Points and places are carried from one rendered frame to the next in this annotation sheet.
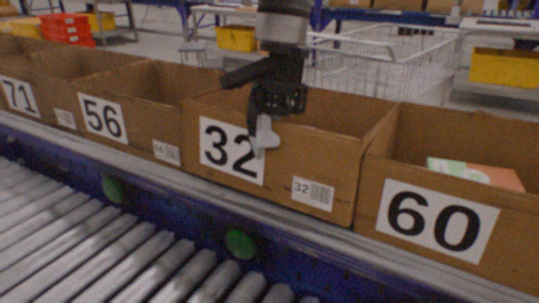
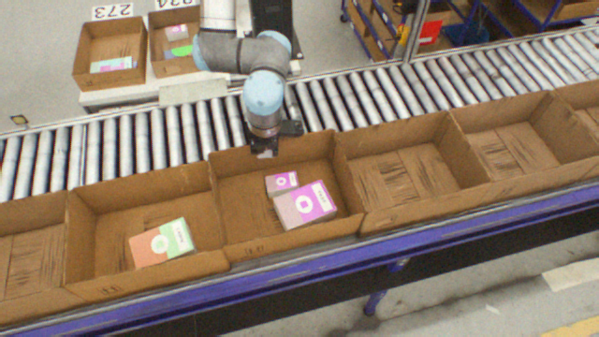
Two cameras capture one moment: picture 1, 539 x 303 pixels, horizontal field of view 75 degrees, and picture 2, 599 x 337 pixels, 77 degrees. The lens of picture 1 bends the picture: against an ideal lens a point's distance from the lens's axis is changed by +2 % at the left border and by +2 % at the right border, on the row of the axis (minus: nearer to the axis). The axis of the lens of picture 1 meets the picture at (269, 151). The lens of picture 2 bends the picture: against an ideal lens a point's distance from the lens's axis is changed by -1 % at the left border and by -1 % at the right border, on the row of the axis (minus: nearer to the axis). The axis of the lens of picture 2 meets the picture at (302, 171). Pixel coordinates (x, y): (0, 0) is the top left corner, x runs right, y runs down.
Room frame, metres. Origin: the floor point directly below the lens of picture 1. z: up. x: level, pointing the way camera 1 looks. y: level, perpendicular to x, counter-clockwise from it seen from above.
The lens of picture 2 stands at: (1.16, -0.42, 1.97)
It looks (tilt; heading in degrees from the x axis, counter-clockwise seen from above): 56 degrees down; 135
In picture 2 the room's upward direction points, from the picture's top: straight up
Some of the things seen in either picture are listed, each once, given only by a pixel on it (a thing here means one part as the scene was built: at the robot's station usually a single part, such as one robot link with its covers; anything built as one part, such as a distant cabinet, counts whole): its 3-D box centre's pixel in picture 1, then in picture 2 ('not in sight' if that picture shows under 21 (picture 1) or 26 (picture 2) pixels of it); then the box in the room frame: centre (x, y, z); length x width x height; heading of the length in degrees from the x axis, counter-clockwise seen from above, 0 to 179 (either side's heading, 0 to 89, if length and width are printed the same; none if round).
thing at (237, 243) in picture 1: (239, 245); not in sight; (0.54, 0.06, 0.81); 0.07 x 0.01 x 0.07; 60
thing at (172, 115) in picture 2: not in sight; (176, 153); (0.15, -0.13, 0.72); 0.52 x 0.05 x 0.05; 150
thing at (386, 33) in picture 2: not in sight; (404, 29); (0.09, 1.62, 0.39); 0.40 x 0.30 x 0.10; 150
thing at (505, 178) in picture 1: (468, 191); (165, 248); (0.58, -0.40, 0.92); 0.16 x 0.11 x 0.07; 71
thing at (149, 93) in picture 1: (168, 108); (404, 172); (0.92, 0.28, 0.96); 0.39 x 0.29 x 0.17; 60
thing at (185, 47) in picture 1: (202, 63); not in sight; (4.33, 0.83, 0.21); 0.50 x 0.42 x 0.44; 95
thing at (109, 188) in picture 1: (112, 191); not in sight; (0.73, 0.40, 0.81); 0.07 x 0.01 x 0.07; 60
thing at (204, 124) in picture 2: not in sight; (208, 146); (0.22, -0.02, 0.72); 0.52 x 0.05 x 0.05; 150
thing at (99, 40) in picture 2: not in sight; (112, 51); (-0.49, -0.03, 0.80); 0.38 x 0.28 x 0.10; 146
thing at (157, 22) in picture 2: not in sight; (182, 39); (-0.34, 0.25, 0.80); 0.38 x 0.28 x 0.10; 150
